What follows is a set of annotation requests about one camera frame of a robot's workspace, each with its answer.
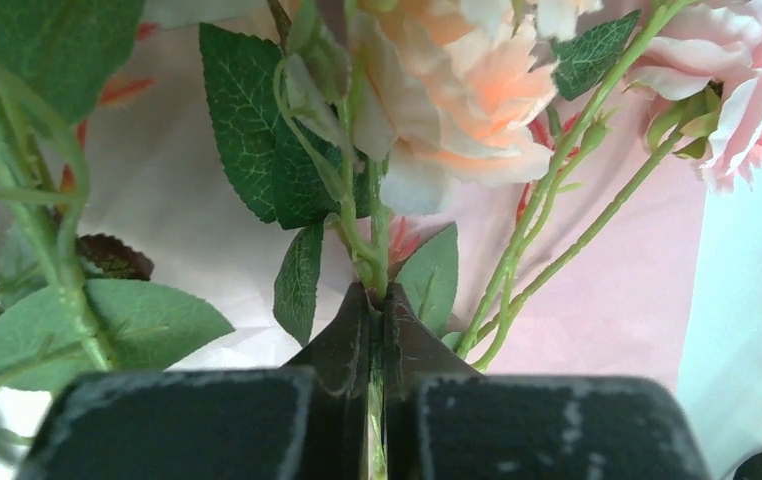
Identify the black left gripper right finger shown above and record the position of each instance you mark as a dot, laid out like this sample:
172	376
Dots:
445	420

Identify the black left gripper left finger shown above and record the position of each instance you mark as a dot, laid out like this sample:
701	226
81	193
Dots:
304	420

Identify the pink wrapping paper sheet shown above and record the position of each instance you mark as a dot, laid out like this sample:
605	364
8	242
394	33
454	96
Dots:
611	280

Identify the peach artificial rose stem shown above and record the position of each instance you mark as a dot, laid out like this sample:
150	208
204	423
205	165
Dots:
331	114

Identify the pink artificial rose stem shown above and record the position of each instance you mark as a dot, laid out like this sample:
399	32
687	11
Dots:
700	65

